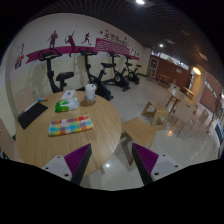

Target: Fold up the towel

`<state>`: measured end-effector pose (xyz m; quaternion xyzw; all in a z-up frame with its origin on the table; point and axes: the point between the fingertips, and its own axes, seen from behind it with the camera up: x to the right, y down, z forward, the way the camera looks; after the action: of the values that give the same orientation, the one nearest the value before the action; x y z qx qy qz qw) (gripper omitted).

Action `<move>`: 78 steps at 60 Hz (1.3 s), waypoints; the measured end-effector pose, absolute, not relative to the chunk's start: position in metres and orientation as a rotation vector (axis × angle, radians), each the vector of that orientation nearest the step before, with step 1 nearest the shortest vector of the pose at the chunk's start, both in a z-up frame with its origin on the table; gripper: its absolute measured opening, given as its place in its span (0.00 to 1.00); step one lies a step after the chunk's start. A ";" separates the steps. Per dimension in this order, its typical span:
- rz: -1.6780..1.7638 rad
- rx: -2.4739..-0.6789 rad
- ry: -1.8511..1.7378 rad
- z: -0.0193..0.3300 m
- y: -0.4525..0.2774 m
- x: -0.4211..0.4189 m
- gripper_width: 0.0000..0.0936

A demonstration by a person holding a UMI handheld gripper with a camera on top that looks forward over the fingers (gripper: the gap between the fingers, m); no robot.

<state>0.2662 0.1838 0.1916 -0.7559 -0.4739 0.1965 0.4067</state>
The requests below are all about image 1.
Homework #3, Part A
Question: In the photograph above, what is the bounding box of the green wet wipes pack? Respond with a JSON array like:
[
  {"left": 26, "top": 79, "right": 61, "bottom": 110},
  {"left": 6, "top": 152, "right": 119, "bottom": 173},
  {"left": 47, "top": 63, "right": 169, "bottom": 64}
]
[{"left": 55, "top": 97, "right": 79, "bottom": 113}]

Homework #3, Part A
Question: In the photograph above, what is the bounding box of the wooden stool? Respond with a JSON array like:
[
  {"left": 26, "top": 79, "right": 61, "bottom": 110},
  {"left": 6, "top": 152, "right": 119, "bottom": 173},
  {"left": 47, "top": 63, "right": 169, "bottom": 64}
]
[
  {"left": 120, "top": 117, "right": 156, "bottom": 165},
  {"left": 141, "top": 101, "right": 169, "bottom": 130}
]

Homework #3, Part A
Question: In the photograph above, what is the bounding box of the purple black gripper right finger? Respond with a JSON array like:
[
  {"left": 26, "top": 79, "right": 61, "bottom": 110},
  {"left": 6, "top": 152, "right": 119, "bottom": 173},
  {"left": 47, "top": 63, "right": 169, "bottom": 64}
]
[{"left": 132, "top": 143, "right": 182, "bottom": 185}]

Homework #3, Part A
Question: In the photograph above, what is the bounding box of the far round wooden table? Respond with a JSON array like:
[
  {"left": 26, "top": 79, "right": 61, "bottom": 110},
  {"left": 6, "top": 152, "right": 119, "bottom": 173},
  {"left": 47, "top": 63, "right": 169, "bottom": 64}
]
[{"left": 165, "top": 89, "right": 185, "bottom": 113}]

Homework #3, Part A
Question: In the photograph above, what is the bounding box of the colourful checkered folded towel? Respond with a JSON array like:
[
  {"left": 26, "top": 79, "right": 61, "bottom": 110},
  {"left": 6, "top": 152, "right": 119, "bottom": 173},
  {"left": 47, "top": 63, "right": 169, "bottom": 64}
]
[{"left": 49, "top": 115, "right": 94, "bottom": 136}]

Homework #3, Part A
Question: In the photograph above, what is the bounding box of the round wooden coaster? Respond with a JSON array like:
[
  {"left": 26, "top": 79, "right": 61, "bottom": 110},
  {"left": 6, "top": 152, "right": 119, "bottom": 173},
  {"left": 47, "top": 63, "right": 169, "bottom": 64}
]
[{"left": 80, "top": 99, "right": 96, "bottom": 107}]

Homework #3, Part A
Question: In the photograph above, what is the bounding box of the black tablet case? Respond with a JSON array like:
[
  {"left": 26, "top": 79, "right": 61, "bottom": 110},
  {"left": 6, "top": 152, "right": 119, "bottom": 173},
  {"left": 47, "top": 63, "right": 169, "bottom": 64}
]
[{"left": 18, "top": 101, "right": 48, "bottom": 129}]

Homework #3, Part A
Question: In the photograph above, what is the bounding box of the white tissue pack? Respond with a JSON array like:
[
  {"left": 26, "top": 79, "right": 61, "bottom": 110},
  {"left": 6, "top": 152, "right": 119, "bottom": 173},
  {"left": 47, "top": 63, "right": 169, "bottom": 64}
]
[{"left": 61, "top": 90, "right": 75, "bottom": 100}]

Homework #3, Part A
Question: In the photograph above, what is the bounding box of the black exercise bike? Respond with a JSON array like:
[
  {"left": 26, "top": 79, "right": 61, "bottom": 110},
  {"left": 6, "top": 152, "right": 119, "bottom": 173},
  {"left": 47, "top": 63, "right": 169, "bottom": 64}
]
[
  {"left": 103, "top": 50, "right": 130, "bottom": 91},
  {"left": 38, "top": 48, "right": 74, "bottom": 93},
  {"left": 78, "top": 47, "right": 113, "bottom": 101},
  {"left": 125, "top": 54, "right": 140, "bottom": 84}
]

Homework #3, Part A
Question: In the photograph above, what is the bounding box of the round wooden table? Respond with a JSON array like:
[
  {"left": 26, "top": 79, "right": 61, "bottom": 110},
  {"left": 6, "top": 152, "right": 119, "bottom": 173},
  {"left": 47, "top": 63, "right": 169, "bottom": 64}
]
[
  {"left": 165, "top": 89, "right": 185, "bottom": 113},
  {"left": 14, "top": 90, "right": 123, "bottom": 178}
]

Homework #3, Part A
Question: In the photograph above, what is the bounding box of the small orange blue object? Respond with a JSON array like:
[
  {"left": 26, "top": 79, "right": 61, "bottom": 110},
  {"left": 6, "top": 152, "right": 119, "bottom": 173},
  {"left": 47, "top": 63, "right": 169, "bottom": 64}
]
[{"left": 38, "top": 97, "right": 49, "bottom": 102}]

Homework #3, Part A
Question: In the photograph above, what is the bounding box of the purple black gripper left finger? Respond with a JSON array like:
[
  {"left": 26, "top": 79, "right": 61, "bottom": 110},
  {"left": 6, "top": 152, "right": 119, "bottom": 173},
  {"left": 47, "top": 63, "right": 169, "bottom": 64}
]
[{"left": 42, "top": 144, "right": 92, "bottom": 185}]

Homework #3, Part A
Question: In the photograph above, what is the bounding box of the far wooden stool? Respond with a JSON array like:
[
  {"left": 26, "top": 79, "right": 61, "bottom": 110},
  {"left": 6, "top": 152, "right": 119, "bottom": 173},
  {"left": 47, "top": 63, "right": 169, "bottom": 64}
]
[{"left": 141, "top": 101, "right": 169, "bottom": 130}]

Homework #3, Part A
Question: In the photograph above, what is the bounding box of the near wooden stool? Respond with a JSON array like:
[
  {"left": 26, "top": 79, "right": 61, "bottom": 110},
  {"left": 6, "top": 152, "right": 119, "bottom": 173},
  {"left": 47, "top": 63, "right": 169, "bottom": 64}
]
[{"left": 120, "top": 117, "right": 156, "bottom": 165}]

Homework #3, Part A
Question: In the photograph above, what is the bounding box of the leftmost black exercise bike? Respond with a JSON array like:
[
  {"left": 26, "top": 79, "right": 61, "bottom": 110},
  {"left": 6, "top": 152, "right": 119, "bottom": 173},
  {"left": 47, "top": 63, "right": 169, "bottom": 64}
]
[{"left": 38, "top": 48, "right": 74, "bottom": 93}]

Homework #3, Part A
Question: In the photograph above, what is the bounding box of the farthest black exercise bike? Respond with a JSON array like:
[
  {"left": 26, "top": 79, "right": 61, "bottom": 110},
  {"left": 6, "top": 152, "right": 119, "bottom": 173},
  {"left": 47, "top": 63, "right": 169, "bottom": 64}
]
[{"left": 125, "top": 54, "right": 140, "bottom": 84}]

